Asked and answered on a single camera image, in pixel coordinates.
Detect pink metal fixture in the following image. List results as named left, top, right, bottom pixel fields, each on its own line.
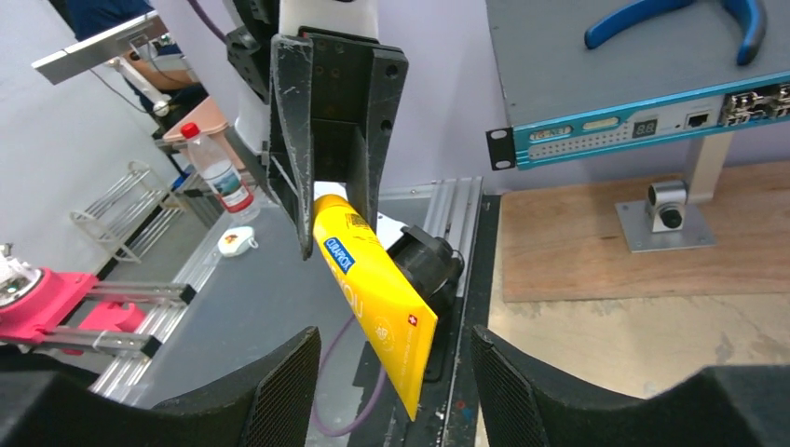
left=0, top=243, right=198, bottom=360

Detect yellow toothpaste tube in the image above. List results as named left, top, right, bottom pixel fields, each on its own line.
left=313, top=194, right=438, bottom=421

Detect silver metal plate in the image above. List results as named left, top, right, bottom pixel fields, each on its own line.
left=31, top=11, right=167, bottom=85

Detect blue handled pliers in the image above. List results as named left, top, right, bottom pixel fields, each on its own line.
left=583, top=0, right=769, bottom=67

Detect grey metal bracket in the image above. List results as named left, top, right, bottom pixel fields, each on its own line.
left=616, top=132, right=733, bottom=253

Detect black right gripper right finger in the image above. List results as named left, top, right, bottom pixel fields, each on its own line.
left=470, top=325, right=789, bottom=446

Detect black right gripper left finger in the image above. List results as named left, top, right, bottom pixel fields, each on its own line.
left=1, top=326, right=321, bottom=446

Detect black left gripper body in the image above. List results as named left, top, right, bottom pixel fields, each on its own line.
left=226, top=24, right=378, bottom=183

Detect light wooden board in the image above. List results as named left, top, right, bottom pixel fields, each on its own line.
left=498, top=162, right=789, bottom=303

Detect clear plastic water bottle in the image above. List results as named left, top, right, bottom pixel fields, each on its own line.
left=180, top=122, right=260, bottom=224

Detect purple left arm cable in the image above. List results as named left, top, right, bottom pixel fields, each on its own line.
left=184, top=0, right=388, bottom=440

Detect aluminium extrusion rail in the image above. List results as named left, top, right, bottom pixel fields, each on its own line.
left=92, top=177, right=484, bottom=402

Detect small white round device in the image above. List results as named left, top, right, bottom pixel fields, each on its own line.
left=217, top=225, right=259, bottom=258

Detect white wire rack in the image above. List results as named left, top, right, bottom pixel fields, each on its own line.
left=69, top=160, right=187, bottom=264

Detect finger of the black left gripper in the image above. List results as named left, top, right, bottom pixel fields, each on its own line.
left=346, top=46, right=408, bottom=230
left=268, top=34, right=315, bottom=260

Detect dark grey box blue edge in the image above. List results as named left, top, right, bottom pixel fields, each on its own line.
left=486, top=1, right=789, bottom=170

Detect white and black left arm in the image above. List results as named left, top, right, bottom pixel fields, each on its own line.
left=225, top=1, right=409, bottom=258

